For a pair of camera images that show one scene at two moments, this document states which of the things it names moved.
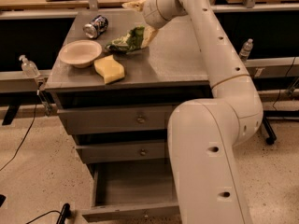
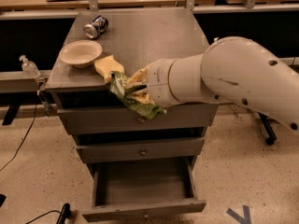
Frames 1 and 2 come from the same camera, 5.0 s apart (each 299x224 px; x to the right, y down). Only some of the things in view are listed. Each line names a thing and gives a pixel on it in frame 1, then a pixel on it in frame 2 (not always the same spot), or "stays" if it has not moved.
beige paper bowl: [79, 53] stays
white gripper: [151, 13] -> [159, 82]
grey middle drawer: [121, 151] stays
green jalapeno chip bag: [127, 43] -> [120, 86]
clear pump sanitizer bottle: [29, 68] stays
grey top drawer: [85, 119] stays
